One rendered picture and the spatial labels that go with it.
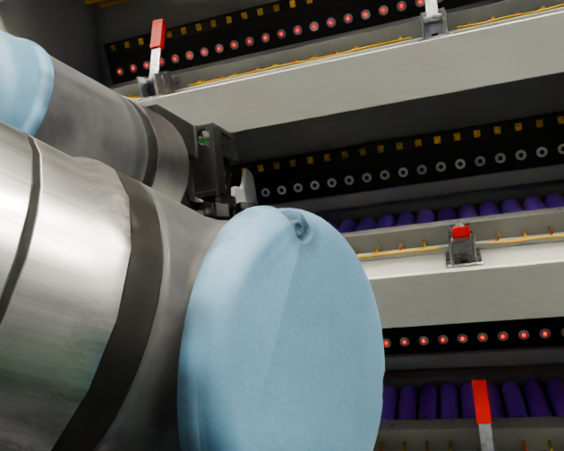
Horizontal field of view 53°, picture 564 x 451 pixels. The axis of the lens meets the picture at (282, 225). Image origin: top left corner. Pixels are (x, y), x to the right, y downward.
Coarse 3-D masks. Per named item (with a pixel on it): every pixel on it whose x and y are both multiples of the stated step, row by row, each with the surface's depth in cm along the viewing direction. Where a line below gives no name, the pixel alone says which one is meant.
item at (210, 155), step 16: (160, 112) 41; (176, 128) 43; (192, 128) 46; (208, 128) 46; (192, 144) 46; (208, 144) 48; (192, 160) 46; (208, 160) 45; (224, 160) 50; (192, 176) 46; (208, 176) 45; (224, 176) 47; (192, 192) 45; (208, 192) 45; (224, 192) 46; (192, 208) 45; (208, 208) 45; (224, 208) 46
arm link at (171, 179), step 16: (144, 112) 35; (160, 128) 36; (160, 144) 35; (176, 144) 37; (160, 160) 35; (176, 160) 37; (160, 176) 35; (176, 176) 37; (160, 192) 35; (176, 192) 37
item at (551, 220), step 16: (544, 208) 48; (560, 208) 47; (416, 224) 51; (432, 224) 50; (448, 224) 49; (480, 224) 48; (496, 224) 48; (512, 224) 48; (528, 224) 47; (544, 224) 47; (560, 224) 47; (352, 240) 52; (368, 240) 51; (384, 240) 51; (400, 240) 51; (416, 240) 50; (432, 240) 50; (480, 240) 49; (496, 240) 47; (512, 240) 46; (368, 256) 50
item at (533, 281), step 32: (352, 192) 65; (384, 192) 63; (416, 192) 62; (448, 192) 62; (416, 256) 50; (512, 256) 45; (544, 256) 44; (384, 288) 46; (416, 288) 45; (448, 288) 45; (480, 288) 44; (512, 288) 44; (544, 288) 43; (384, 320) 47; (416, 320) 46; (448, 320) 45; (480, 320) 45
